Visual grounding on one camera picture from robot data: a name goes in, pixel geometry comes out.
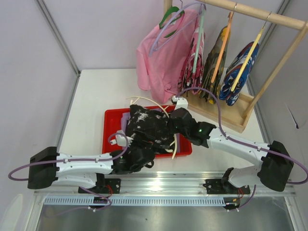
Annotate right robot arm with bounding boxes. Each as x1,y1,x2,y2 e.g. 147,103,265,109
168,108,294,192

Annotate purple hanger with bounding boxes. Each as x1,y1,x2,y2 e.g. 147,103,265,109
148,0,207,57

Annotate pink patterned garment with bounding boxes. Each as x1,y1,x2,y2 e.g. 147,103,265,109
178,26,205,91

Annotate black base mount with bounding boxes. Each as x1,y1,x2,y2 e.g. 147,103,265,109
89,179,121,194
203,179,251,195

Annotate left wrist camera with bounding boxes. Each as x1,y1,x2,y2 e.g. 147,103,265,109
109,130,133,148

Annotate aluminium rail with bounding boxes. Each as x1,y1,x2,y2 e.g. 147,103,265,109
34,172,296,197

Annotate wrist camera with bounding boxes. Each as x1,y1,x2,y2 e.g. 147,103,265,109
109,130,133,148
171,95,188,110

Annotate wooden clothes rack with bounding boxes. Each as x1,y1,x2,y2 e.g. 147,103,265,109
163,0,308,134

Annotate blue patterned garment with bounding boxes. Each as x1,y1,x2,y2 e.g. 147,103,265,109
218,41,260,106

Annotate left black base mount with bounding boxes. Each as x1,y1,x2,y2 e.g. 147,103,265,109
89,179,121,194

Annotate cream hanger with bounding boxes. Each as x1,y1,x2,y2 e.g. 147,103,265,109
127,96,178,160

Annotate orange hanger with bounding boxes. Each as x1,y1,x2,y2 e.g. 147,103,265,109
211,11,234,83

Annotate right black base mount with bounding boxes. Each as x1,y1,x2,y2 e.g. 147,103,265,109
203,179,251,195

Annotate red plastic tray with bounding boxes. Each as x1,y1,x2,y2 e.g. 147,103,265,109
102,108,192,157

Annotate white cable duct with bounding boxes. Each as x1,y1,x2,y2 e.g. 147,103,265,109
44,196,226,206

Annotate purple trousers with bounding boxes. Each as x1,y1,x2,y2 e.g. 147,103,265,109
121,104,174,154

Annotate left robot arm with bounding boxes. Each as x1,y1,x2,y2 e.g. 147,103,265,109
27,130,155,190

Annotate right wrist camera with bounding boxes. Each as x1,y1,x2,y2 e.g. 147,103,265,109
171,95,188,110

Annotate black floral garment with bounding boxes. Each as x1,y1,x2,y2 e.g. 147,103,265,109
125,104,175,154

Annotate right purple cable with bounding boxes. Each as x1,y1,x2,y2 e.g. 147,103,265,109
177,87,308,210

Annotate camouflage garment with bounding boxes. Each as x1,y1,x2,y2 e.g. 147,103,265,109
202,26,231,98

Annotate yellow hanger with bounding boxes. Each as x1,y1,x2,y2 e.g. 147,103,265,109
231,12,272,92

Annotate pink t-shirt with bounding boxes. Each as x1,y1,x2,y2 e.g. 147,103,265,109
136,9,197,103

